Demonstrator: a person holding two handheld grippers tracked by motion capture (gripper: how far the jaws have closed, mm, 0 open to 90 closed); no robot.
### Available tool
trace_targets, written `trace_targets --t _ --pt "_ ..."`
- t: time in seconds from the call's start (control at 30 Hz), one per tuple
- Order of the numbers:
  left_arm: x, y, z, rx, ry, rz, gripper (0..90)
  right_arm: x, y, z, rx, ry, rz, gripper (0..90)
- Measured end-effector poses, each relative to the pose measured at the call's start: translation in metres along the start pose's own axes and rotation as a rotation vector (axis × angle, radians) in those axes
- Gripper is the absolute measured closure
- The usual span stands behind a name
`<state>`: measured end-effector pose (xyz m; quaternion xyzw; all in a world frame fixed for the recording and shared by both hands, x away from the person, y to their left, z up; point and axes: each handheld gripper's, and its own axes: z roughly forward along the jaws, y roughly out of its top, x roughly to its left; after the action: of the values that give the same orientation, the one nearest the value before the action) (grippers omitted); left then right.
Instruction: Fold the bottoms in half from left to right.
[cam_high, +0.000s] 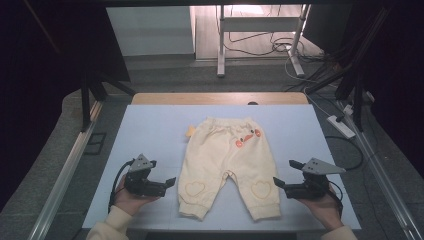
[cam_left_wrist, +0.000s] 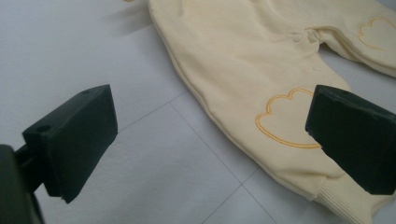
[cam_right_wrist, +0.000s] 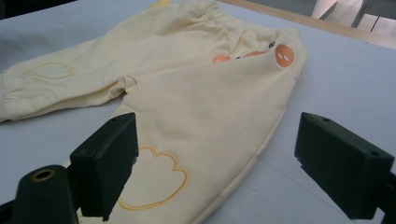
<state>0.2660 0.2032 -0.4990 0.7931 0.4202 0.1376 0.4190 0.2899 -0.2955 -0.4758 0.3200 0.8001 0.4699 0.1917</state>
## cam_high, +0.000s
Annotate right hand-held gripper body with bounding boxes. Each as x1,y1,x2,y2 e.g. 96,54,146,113
283,157,347,201

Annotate tangle of black floor cables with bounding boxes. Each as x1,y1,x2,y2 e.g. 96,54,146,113
215,4,326,64

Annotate black metal stand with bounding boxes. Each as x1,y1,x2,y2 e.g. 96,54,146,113
304,5,395,133
79,64,138,133

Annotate right hand-held gripper black cable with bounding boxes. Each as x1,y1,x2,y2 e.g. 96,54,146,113
327,180,345,218

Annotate person's right hand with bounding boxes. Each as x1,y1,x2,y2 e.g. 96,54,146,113
297,185,344,232

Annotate cream baby pants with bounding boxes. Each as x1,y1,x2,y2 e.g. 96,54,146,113
177,116,282,222

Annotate person's left hand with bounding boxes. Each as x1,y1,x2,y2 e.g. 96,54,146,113
113,174,162,216

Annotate light blue table mat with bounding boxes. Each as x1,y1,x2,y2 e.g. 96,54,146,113
81,104,362,232

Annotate black curtain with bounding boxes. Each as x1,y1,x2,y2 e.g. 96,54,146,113
348,0,424,179
0,0,132,212

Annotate black floor plate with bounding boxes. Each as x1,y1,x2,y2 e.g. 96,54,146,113
83,132,108,156

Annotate white floor cable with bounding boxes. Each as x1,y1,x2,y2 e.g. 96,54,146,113
284,53,338,118

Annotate black looped floor cable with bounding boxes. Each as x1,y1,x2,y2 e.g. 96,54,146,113
324,134,365,172

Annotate white metal stand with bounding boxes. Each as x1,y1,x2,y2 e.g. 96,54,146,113
216,3,312,79

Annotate aluminium floor rail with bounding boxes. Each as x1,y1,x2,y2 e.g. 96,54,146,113
27,100,105,240
335,99,424,240

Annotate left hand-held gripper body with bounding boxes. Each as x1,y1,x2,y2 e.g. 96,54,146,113
123,153,168,198

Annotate white power strip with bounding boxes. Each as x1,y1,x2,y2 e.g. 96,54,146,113
326,114,357,140

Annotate white cabinet panel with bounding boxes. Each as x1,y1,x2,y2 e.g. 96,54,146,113
106,6,196,57

